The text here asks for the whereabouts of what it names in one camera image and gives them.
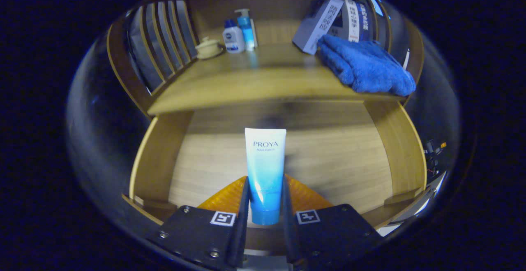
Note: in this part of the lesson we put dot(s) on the grey book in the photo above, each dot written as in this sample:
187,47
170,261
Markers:
320,24

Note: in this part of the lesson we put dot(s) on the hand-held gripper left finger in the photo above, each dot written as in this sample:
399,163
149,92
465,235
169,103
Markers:
245,205

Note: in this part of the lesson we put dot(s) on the small beige lidded cup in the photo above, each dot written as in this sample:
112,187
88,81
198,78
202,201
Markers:
208,48

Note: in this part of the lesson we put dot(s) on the wooden drawer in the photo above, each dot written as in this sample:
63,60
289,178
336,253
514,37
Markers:
328,160

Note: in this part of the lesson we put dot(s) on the blue pump bottle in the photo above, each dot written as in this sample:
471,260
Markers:
246,30

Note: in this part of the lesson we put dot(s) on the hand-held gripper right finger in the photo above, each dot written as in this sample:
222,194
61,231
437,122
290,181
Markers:
285,205

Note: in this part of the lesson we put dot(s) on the white lotion bottle blue cap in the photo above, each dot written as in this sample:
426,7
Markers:
233,38

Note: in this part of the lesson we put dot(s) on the blue white cream tube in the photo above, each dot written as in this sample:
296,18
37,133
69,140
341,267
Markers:
266,172

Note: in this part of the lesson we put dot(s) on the black device with orange tip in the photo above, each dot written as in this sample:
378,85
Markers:
433,147

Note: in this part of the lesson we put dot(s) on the folded blue towel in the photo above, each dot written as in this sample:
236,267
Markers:
365,65

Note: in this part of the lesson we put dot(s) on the wooden countertop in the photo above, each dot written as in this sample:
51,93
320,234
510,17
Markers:
254,77

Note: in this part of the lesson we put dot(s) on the wooden cabinet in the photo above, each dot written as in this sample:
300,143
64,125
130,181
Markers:
279,26

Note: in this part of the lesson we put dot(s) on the dark blue book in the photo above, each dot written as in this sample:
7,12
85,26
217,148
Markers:
365,20

